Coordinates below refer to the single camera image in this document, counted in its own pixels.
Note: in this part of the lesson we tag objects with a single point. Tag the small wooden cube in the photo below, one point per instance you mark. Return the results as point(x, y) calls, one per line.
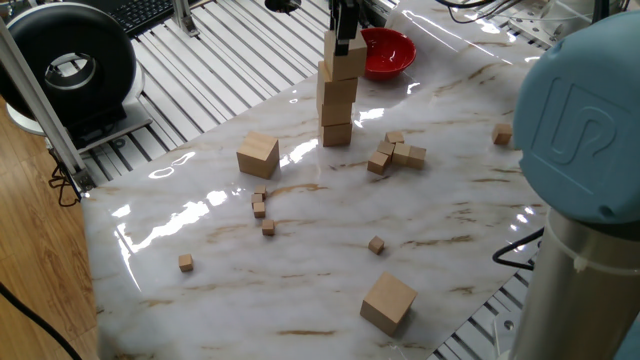
point(259, 210)
point(376, 245)
point(268, 227)
point(260, 190)
point(256, 198)
point(185, 263)

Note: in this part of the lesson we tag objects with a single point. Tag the black round object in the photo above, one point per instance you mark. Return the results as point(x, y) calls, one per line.
point(282, 5)

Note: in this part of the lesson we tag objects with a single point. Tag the large wooden cube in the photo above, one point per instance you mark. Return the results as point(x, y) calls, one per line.
point(335, 115)
point(350, 67)
point(337, 92)
point(257, 156)
point(387, 303)
point(336, 136)

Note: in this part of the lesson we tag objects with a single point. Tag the medium wooden cube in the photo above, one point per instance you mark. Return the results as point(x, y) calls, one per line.
point(416, 158)
point(385, 148)
point(501, 134)
point(395, 136)
point(378, 163)
point(401, 154)

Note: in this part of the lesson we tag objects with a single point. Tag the marble pattern board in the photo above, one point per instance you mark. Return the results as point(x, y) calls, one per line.
point(350, 280)

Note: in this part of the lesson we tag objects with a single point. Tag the red bowl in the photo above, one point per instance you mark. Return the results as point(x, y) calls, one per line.
point(392, 55)

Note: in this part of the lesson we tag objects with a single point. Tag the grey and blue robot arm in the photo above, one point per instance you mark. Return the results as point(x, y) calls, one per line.
point(580, 150)

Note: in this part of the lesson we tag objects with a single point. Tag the black keyboard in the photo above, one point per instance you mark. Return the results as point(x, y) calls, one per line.
point(142, 12)

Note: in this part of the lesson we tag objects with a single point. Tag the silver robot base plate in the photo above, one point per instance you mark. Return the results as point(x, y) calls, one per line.
point(506, 327)

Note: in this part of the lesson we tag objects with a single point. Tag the aluminium frame profile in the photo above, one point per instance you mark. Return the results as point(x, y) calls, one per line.
point(40, 107)
point(184, 20)

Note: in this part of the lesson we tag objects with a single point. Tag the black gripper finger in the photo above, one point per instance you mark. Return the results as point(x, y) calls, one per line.
point(345, 25)

